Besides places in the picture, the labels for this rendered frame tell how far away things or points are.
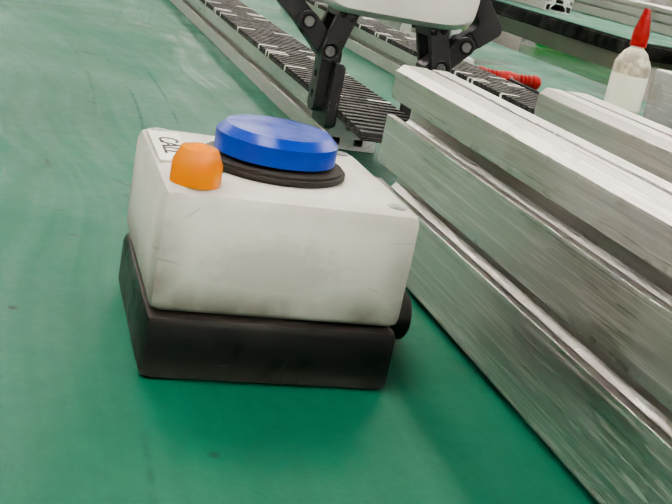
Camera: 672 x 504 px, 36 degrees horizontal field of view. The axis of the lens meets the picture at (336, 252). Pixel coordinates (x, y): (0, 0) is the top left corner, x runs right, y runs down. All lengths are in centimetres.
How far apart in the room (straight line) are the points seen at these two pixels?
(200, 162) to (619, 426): 14
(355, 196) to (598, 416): 10
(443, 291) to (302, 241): 10
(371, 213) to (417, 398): 6
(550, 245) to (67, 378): 15
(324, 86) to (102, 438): 39
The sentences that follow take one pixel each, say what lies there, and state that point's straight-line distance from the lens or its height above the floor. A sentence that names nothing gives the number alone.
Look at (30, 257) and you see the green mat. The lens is 41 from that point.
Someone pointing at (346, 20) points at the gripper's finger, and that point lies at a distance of 63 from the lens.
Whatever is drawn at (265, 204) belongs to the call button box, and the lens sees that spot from 30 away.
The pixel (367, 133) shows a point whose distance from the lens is 59.
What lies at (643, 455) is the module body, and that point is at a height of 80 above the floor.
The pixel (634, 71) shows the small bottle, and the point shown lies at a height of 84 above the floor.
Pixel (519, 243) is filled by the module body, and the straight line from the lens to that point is 35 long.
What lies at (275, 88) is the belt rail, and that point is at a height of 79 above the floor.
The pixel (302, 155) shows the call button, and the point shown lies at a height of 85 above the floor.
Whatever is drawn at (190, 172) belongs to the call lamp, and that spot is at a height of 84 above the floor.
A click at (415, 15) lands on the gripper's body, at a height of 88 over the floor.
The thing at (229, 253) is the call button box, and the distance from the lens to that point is 31.
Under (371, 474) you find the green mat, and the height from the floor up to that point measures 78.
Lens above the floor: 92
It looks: 17 degrees down
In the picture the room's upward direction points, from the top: 11 degrees clockwise
